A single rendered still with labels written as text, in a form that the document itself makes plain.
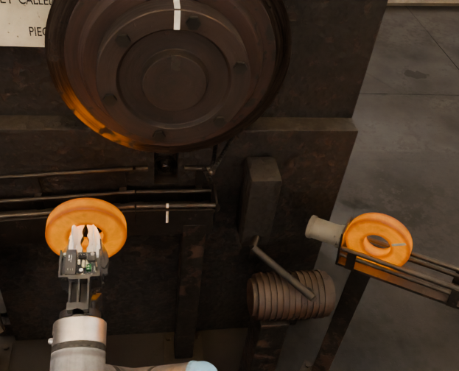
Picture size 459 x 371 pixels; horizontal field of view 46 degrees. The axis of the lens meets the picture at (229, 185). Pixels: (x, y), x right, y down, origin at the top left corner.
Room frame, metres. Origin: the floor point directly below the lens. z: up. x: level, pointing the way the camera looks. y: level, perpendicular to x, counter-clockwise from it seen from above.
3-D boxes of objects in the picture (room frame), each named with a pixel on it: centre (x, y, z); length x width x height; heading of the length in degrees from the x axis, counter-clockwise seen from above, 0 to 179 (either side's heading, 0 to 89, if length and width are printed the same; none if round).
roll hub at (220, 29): (0.86, 0.13, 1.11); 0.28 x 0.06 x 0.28; 103
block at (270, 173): (1.02, -0.08, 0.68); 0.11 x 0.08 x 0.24; 13
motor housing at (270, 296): (0.90, -0.20, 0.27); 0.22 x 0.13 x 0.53; 103
